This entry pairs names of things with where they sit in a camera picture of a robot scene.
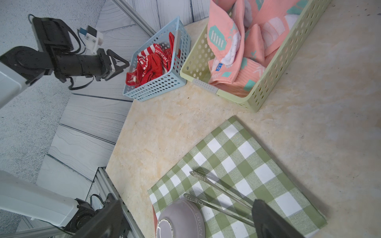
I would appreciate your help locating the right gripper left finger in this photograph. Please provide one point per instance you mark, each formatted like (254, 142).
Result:
(106, 224)

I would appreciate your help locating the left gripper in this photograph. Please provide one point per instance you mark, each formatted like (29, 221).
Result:
(111, 64)

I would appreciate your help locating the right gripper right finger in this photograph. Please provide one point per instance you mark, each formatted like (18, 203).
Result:
(269, 224)

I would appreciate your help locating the red fluffy sock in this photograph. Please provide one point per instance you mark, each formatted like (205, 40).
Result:
(152, 63)

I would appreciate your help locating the pink sock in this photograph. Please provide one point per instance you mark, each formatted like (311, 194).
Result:
(274, 18)
(250, 71)
(225, 32)

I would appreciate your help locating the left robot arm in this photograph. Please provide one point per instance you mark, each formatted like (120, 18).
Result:
(66, 54)

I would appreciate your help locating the blue plastic basket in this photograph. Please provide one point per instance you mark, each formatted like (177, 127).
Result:
(168, 81)

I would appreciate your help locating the green plastic basket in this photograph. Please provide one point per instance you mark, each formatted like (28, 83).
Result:
(196, 70)

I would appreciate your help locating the pink tray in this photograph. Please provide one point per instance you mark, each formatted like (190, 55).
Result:
(155, 220)

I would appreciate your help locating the metal tongs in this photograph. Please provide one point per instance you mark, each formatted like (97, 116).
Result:
(224, 202)

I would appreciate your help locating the grey upturned bowl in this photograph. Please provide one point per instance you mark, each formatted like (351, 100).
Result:
(181, 219)

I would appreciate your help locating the green checkered cloth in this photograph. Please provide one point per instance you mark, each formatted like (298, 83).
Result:
(234, 160)

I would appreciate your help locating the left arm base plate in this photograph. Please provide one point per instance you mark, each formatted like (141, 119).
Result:
(87, 210)

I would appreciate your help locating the front aluminium rail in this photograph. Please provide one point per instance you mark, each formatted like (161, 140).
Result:
(113, 190)

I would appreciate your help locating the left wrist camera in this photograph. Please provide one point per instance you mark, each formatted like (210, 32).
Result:
(91, 38)

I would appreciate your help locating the left metal frame post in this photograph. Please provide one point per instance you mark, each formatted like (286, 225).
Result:
(134, 16)

